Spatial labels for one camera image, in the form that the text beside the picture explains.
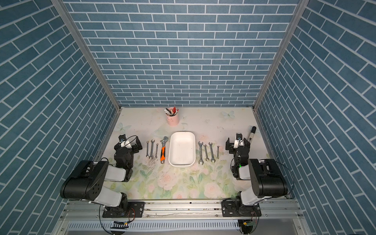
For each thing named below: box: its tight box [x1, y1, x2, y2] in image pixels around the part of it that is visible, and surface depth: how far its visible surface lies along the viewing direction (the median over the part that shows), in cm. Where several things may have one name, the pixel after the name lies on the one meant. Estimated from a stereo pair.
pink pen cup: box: [164, 109, 180, 127], surface depth 105 cm
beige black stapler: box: [248, 126, 257, 143], surface depth 103 cm
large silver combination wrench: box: [148, 139, 156, 159], surface depth 98 cm
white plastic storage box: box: [168, 131, 197, 167], surface depth 96 cm
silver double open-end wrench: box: [197, 141, 204, 165], surface depth 96 cm
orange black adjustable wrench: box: [160, 136, 169, 165], surface depth 97 cm
